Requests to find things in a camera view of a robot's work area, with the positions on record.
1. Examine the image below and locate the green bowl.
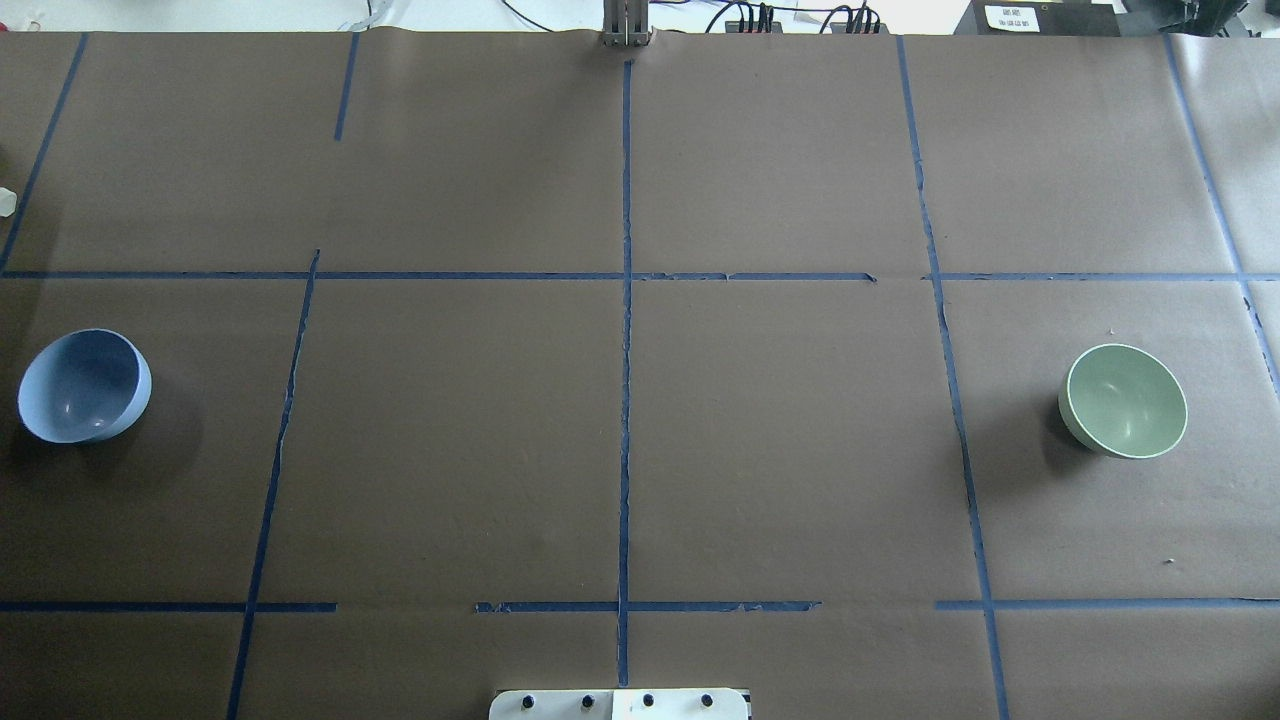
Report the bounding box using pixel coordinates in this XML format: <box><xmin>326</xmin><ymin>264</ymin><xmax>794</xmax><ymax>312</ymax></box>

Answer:
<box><xmin>1057</xmin><ymin>343</ymin><xmax>1189</xmax><ymax>460</ymax></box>

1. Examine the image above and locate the blue bowl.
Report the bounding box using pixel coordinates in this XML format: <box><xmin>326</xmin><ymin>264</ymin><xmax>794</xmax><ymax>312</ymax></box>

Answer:
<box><xmin>17</xmin><ymin>328</ymin><xmax>154</xmax><ymax>445</ymax></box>

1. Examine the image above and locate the black box with label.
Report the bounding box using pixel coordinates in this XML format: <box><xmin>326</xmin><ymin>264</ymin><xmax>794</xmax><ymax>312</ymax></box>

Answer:
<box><xmin>952</xmin><ymin>1</ymin><xmax>1121</xmax><ymax>37</ymax></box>

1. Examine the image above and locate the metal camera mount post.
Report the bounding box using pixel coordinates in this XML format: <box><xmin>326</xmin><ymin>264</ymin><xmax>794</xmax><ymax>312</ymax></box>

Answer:
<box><xmin>602</xmin><ymin>0</ymin><xmax>653</xmax><ymax>47</ymax></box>

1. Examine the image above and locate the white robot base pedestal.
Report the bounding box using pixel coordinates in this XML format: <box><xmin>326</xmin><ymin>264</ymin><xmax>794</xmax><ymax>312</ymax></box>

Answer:
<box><xmin>488</xmin><ymin>687</ymin><xmax>753</xmax><ymax>719</ymax></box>

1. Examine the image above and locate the black power strip with cables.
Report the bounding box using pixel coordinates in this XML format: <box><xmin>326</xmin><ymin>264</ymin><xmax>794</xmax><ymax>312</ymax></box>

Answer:
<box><xmin>705</xmin><ymin>1</ymin><xmax>890</xmax><ymax>35</ymax></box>

